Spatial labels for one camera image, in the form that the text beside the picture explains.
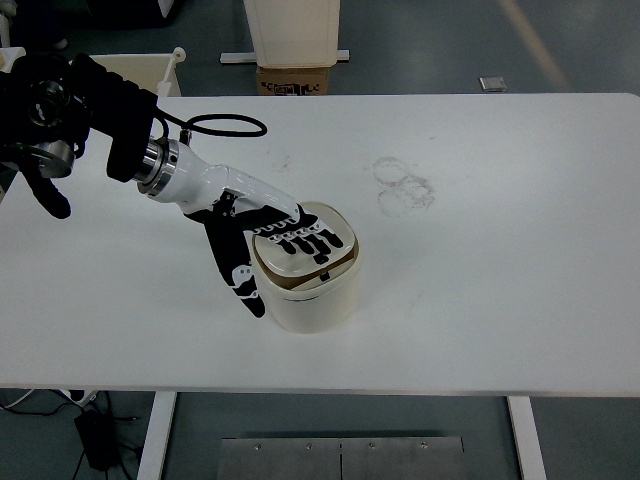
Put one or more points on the black box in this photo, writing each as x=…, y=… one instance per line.
x=125, y=6

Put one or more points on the small grey floor plate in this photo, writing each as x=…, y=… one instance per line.
x=493, y=83

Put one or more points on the white power strip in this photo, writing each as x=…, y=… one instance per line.
x=82, y=396

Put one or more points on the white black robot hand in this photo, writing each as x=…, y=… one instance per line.
x=215, y=187

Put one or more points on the cream plastic crate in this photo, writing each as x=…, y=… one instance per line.
x=135, y=75

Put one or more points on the white stand base bar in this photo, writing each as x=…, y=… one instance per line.
x=235, y=57

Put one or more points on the cream lidded trash bin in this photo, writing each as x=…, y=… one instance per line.
x=320, y=305

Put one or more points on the white table leg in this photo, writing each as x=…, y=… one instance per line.
x=156, y=435
x=527, y=440

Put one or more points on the black power adapter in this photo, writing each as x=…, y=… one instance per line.
x=96, y=440

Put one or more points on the brown printed cardboard box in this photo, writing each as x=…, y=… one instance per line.
x=292, y=80

